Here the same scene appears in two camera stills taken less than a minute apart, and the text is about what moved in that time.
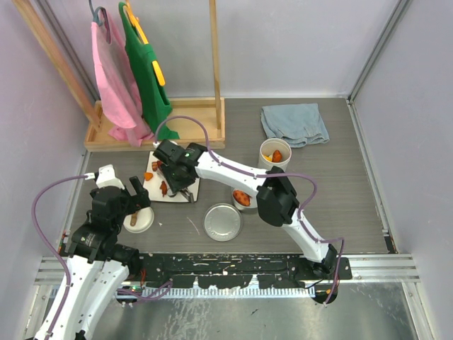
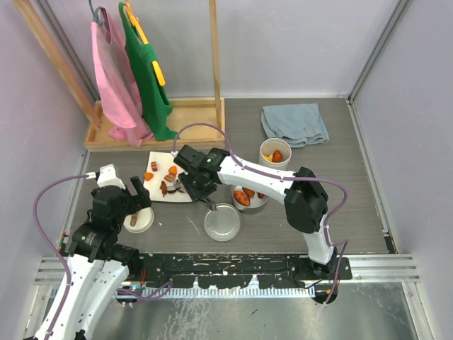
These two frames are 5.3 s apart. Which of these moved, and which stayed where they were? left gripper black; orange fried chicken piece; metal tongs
Moved: metal tongs
Stayed: left gripper black; orange fried chicken piece
